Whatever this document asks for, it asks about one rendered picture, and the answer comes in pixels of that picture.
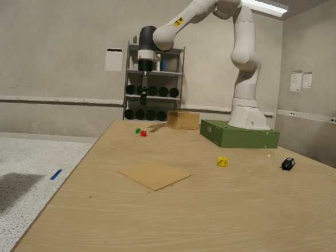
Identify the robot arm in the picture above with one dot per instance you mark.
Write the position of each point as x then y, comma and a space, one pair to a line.
245, 113

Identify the small wooden crate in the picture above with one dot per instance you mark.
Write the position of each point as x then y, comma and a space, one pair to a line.
182, 120

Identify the tan flat mat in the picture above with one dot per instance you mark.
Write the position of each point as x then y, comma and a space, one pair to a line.
154, 175

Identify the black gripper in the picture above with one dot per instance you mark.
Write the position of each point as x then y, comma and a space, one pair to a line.
144, 65

